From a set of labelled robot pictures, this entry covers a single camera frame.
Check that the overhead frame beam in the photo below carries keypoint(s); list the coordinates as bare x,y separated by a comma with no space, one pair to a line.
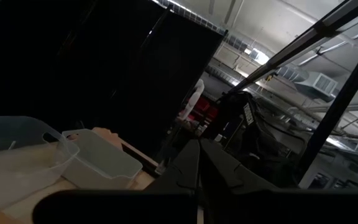
291,46

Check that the ceiling light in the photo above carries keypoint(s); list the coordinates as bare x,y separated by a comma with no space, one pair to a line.
259,56

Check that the white wrapped roll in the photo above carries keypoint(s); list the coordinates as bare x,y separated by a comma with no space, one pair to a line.
194,99

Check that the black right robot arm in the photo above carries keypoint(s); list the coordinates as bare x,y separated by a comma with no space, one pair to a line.
259,146

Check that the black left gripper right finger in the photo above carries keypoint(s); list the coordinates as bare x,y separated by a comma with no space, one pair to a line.
222,174

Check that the white plastic bin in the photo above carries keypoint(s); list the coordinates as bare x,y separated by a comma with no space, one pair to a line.
104,161

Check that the black curtain panel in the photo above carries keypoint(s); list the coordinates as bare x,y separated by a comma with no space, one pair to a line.
57,62
182,62

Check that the red storage bins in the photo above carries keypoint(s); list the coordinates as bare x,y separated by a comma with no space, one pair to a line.
204,105

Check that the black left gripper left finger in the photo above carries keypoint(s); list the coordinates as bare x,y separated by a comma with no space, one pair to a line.
182,171

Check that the grey ceiling ventilation unit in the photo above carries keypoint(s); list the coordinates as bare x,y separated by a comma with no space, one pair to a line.
319,85

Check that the black frame post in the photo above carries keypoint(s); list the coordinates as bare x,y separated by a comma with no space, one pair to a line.
337,109

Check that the clear blue plastic bin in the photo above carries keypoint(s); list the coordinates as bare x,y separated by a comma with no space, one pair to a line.
17,174

